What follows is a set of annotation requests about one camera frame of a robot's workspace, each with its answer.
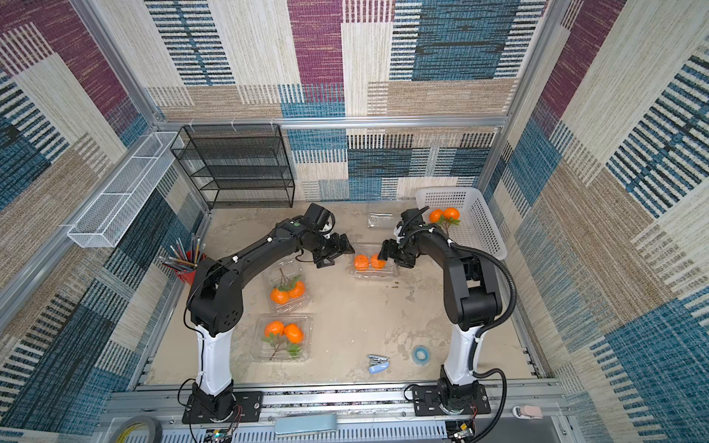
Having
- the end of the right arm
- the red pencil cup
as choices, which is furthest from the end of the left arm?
the red pencil cup

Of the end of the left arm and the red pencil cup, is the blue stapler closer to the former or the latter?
the end of the left arm

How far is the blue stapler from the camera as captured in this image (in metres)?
0.80
